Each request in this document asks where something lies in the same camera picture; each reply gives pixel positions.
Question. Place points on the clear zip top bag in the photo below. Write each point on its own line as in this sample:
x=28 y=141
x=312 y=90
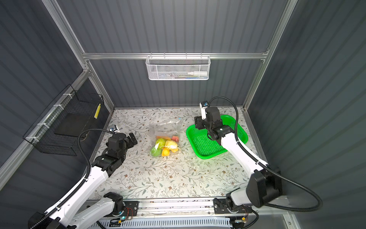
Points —
x=167 y=128

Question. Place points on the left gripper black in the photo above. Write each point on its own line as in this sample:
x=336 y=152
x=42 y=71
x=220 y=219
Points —
x=128 y=142

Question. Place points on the white bottle in basket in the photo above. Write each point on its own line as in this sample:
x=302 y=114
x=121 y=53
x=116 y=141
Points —
x=199 y=74

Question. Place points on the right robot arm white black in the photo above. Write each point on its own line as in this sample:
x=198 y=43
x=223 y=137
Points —
x=262 y=187

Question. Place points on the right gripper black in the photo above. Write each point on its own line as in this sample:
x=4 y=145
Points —
x=198 y=121

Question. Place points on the red toy apple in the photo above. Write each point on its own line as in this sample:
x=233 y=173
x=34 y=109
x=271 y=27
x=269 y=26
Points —
x=175 y=138

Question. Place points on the white wire mesh basket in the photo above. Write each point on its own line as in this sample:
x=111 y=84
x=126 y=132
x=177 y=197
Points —
x=176 y=69

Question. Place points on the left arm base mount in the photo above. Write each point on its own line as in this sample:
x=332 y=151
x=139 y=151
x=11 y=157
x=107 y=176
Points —
x=124 y=209

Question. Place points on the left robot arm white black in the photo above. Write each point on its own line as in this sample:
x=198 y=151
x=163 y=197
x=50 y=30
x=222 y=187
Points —
x=64 y=214

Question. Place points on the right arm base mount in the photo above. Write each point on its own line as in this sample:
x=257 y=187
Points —
x=226 y=206

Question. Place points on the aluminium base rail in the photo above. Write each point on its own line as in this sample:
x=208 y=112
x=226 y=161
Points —
x=182 y=207

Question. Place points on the black pad in basket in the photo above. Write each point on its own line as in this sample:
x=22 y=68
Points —
x=73 y=124

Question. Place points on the green plastic basket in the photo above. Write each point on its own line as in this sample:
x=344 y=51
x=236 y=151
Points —
x=203 y=147

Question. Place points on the green toy fruit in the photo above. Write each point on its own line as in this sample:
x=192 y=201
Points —
x=160 y=143

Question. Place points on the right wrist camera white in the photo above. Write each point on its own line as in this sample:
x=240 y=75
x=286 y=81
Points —
x=203 y=106

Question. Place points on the yellow toy lemon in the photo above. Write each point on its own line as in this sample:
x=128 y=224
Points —
x=165 y=152

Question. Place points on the yellow green toy pear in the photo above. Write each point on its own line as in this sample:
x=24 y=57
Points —
x=171 y=145

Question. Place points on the black wire mesh basket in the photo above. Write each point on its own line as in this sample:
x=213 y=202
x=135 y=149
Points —
x=42 y=135

